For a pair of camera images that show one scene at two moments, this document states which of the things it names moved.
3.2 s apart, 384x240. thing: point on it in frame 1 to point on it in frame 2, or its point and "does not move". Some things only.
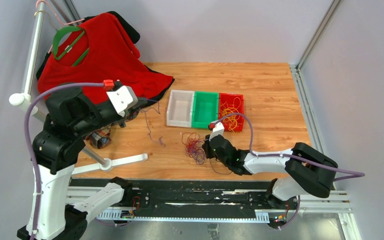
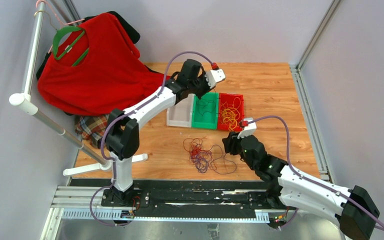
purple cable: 160,141 to 206,102
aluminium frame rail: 336,201 does not move
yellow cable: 227,109 does not move
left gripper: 130,111 to 200,96
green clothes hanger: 61,33 does not move
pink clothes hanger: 42,1 does not move
